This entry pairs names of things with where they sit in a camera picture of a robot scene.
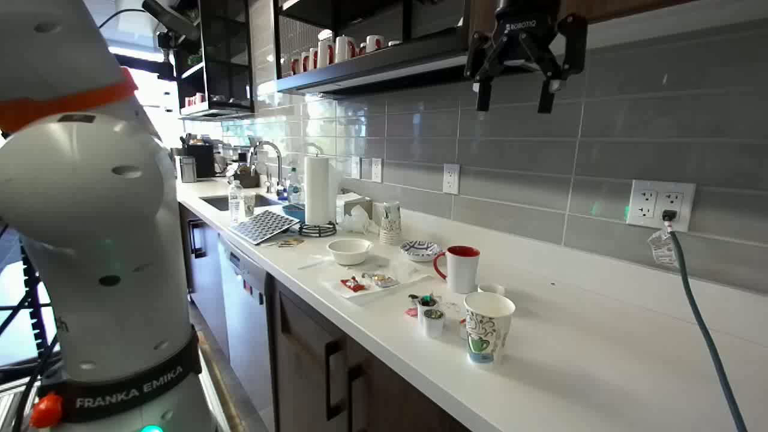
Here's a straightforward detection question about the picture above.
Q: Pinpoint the clear plastic cable tag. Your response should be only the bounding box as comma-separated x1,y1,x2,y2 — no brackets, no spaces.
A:
649,224,681,272

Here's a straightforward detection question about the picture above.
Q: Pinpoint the large printed paper cup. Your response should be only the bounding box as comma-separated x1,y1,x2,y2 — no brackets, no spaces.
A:
462,291,518,366

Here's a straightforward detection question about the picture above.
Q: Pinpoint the paper towel roll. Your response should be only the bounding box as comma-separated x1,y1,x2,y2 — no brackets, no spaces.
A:
306,154,339,231

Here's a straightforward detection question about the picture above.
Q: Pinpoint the black wall shelf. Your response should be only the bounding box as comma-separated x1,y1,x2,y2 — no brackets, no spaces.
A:
275,0,476,99

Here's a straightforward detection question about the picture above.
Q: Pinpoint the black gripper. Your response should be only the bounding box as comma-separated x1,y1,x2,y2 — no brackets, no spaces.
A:
467,0,590,116

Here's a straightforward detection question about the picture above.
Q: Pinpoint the black cable bundle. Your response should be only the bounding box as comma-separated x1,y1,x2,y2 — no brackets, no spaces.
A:
0,231,62,432

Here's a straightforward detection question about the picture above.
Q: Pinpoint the steel dishwasher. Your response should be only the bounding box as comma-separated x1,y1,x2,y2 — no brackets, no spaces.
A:
217,236,278,413

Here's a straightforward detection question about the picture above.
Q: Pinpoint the black wire towel holder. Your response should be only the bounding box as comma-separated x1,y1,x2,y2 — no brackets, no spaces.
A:
297,218,341,239

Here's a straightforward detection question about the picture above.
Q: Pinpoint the white rectangular tray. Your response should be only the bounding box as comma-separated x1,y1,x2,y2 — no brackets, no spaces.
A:
323,257,434,305

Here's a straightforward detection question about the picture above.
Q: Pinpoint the dark wood counter cabinet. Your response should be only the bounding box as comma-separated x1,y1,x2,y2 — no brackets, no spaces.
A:
269,276,470,432

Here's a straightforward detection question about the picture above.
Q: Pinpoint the white coffee pod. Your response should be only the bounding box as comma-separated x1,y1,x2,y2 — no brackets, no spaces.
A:
420,308,450,338

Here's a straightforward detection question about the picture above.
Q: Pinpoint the crumpled clear plastic bag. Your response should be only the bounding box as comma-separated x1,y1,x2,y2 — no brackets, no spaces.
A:
335,189,379,238

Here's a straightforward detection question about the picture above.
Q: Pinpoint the black open cabinet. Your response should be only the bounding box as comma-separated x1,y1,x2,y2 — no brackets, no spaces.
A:
176,0,259,123

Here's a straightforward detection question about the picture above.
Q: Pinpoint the red ketchup sachet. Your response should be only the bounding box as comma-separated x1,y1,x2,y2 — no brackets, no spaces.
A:
339,274,371,296

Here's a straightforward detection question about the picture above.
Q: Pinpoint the small printed paper cup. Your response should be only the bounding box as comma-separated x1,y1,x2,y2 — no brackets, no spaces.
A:
374,200,404,246

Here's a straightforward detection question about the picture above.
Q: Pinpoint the steel sink basin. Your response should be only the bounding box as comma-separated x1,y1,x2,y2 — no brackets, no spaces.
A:
200,189,278,216

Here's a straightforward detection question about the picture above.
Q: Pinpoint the blue patterned dish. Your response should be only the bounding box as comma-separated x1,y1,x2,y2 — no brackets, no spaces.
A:
281,201,309,227

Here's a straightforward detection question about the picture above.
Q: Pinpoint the white mug red rim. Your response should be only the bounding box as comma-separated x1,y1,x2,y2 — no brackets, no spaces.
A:
433,242,483,297

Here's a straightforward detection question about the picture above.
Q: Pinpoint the green-lid coffee pod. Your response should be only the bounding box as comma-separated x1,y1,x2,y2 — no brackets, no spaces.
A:
413,292,443,320

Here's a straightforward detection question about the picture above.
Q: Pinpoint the chrome sink faucet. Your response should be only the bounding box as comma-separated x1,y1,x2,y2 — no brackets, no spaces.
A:
253,136,289,194

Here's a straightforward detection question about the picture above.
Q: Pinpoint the black coffee machine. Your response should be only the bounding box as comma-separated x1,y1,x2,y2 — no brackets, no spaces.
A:
179,131,221,182

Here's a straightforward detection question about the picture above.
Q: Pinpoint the grey power cable with plug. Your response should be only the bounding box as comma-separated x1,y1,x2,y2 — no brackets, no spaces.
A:
660,208,752,432

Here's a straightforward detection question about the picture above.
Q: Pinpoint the clear drinking glass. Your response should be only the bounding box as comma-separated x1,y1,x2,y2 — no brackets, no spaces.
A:
237,189,259,224

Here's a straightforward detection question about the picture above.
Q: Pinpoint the blue patterned small bowl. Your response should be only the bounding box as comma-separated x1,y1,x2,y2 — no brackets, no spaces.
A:
398,238,445,267

